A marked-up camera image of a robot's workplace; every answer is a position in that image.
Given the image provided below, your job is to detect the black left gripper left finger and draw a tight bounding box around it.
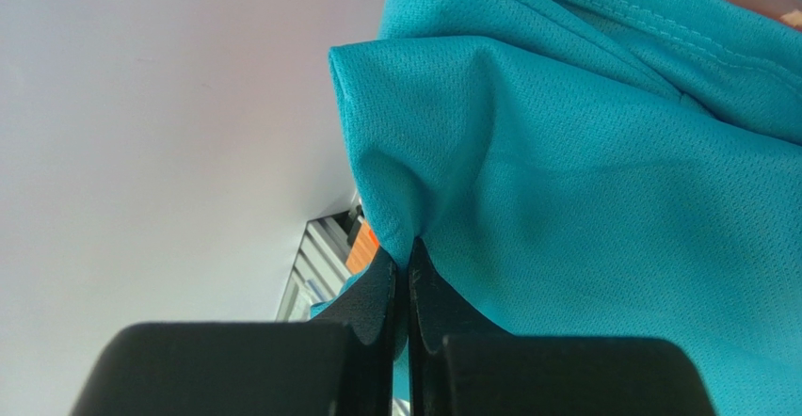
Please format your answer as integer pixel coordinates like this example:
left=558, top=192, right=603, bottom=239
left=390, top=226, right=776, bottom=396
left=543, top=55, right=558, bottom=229
left=73, top=250, right=397, bottom=415

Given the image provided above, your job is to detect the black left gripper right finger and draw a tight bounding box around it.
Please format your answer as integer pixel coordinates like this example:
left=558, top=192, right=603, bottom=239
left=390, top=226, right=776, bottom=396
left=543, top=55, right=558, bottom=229
left=408, top=239, right=714, bottom=415

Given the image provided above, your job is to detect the blue t shirt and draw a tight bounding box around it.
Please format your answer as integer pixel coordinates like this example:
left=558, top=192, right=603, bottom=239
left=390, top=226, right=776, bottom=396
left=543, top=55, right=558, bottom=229
left=329, top=0, right=801, bottom=415

